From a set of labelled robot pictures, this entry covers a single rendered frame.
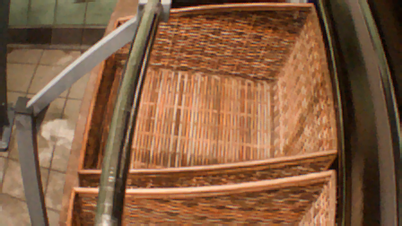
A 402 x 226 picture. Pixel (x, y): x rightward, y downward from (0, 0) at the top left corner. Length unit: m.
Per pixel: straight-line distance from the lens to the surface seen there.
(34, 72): 2.98
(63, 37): 3.09
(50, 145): 2.62
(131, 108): 0.89
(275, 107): 1.88
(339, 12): 1.56
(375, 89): 0.58
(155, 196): 1.38
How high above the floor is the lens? 1.72
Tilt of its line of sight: 38 degrees down
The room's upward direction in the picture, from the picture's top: 7 degrees clockwise
